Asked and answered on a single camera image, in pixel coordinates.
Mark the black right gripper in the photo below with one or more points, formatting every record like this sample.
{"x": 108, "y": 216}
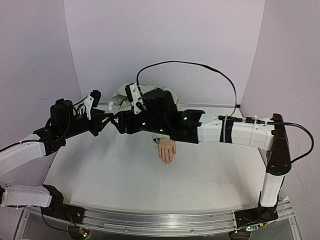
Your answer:
{"x": 125, "y": 121}

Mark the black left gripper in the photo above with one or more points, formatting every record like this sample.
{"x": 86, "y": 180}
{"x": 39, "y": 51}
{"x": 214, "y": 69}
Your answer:
{"x": 97, "y": 118}

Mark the white nail polish bottle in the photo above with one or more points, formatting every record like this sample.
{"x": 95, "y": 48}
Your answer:
{"x": 110, "y": 106}

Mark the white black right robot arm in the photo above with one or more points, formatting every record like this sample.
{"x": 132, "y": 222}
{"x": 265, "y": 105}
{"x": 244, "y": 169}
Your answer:
{"x": 156, "y": 112}

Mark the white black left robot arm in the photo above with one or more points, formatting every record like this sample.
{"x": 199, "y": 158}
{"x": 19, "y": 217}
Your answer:
{"x": 65, "y": 122}

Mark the beige zip jacket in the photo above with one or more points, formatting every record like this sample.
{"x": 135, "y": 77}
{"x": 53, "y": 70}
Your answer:
{"x": 120, "y": 97}

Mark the mannequin hand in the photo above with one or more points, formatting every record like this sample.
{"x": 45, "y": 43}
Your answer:
{"x": 167, "y": 149}

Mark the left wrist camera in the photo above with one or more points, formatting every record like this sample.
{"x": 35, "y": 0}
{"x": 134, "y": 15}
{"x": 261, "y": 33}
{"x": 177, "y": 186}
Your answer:
{"x": 91, "y": 101}

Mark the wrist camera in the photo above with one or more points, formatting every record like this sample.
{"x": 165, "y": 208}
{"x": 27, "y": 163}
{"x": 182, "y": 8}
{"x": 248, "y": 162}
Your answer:
{"x": 91, "y": 101}
{"x": 135, "y": 99}

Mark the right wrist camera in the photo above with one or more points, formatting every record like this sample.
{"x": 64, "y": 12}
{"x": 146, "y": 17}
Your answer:
{"x": 135, "y": 99}

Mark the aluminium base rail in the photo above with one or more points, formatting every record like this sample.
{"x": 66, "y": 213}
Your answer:
{"x": 170, "y": 224}

